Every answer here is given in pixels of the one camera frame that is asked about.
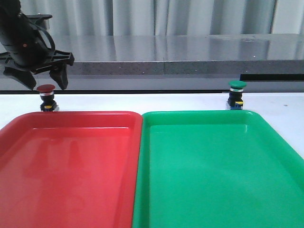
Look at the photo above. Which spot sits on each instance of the red mushroom push button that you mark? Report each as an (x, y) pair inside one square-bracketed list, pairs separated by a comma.
[(46, 93)]

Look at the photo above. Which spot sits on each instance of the grey pleated curtain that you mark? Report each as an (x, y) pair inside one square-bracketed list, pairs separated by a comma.
[(169, 17)]

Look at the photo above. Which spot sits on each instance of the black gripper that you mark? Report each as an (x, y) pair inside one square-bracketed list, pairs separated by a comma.
[(29, 47)]

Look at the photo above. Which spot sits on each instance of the red plastic tray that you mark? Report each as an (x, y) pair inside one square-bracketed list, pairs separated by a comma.
[(69, 170)]

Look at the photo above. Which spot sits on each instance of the green mushroom push button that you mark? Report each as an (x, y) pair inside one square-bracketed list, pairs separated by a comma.
[(235, 101)]

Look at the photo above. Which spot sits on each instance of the grey stone counter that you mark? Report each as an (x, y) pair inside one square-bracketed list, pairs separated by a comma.
[(113, 64)]

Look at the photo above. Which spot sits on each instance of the green plastic tray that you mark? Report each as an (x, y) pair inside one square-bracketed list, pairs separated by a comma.
[(216, 169)]

